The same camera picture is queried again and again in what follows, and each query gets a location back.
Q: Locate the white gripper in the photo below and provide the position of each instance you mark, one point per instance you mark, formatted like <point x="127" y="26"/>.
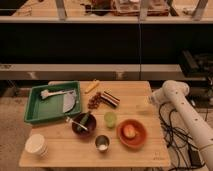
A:
<point x="157" y="97"/>

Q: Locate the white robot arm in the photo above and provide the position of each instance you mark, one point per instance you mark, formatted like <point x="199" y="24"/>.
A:
<point x="202" y="134"/>

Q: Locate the green plastic cup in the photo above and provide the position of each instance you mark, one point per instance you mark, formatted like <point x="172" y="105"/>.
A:
<point x="110" y="119"/>

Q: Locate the small metal cup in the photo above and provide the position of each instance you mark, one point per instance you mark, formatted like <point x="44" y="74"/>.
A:
<point x="102" y="143"/>

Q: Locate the orange bowl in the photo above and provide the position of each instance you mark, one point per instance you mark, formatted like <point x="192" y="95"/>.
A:
<point x="141" y="134"/>

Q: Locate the black device on shelf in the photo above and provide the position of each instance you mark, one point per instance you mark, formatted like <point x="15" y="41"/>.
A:
<point x="196" y="65"/>

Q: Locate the brown grape bunch toy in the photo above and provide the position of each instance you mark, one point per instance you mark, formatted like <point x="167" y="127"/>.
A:
<point x="95" y="101"/>

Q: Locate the yellow banana toy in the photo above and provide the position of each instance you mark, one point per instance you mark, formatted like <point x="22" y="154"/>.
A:
<point x="92" y="85"/>

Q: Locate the green vegetable in bowl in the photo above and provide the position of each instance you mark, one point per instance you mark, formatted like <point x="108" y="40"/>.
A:
<point x="83" y="121"/>

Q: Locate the dark brown bowl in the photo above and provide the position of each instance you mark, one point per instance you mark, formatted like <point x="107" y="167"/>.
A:
<point x="90" y="124"/>

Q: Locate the metal spoon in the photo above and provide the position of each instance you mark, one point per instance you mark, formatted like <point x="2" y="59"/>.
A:
<point x="69" y="120"/>

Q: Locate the white brush in tray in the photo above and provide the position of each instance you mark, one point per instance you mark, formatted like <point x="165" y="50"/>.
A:
<point x="46" y="93"/>

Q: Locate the green plastic tray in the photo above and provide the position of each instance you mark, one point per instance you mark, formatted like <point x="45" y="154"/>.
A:
<point x="40" y="110"/>

